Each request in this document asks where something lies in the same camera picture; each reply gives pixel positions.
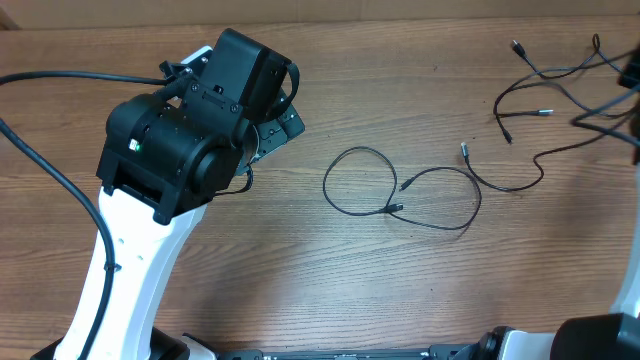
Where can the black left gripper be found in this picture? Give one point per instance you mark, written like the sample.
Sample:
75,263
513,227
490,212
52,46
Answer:
274,134

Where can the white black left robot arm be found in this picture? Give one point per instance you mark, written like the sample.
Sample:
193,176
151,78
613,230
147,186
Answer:
166,156

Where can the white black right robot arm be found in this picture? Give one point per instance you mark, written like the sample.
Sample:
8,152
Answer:
614,335

